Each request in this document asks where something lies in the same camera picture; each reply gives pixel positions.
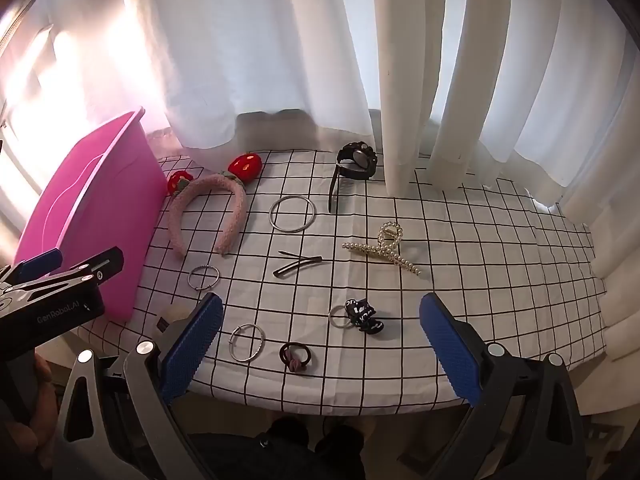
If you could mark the white hemmed curtain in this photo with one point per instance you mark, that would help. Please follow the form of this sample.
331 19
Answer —
250 35

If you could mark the large plain silver bangle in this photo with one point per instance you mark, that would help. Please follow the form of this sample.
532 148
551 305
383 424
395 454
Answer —
271 216

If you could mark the pink fuzzy strawberry headband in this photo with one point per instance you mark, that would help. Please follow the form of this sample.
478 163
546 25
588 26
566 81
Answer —
235 210

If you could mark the pearl hair claw clip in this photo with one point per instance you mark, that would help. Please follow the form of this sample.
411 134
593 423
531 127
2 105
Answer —
365 250

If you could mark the black wrist watch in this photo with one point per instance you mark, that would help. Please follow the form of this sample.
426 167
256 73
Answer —
356 160

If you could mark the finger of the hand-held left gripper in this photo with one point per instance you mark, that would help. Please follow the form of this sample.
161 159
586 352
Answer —
100 263
42 262

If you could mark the engraved silver bangle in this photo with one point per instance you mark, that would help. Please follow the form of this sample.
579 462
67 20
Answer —
189 278

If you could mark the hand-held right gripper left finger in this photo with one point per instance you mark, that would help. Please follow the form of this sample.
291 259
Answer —
195 347

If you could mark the white pleated curtain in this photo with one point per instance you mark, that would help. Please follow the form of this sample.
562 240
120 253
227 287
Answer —
450 60

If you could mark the pale sheer curtain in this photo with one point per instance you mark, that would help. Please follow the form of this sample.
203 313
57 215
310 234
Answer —
75 70

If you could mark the pink plastic tub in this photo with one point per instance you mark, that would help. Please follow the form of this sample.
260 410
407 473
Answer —
90 220

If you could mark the person's left hand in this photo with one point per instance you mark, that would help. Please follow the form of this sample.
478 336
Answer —
42 400

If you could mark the black snap hair clip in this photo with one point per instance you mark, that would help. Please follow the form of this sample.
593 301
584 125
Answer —
290 269

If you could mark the black grid white tablecloth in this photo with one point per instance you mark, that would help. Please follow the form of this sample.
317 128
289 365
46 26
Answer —
450 260

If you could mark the thin black bobby pin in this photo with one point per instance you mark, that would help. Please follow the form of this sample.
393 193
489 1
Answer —
300 256

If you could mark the thin silver hoop bangle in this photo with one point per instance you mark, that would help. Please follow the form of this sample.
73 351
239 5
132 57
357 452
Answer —
231 344

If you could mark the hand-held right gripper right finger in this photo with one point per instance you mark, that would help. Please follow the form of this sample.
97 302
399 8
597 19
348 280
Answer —
450 350

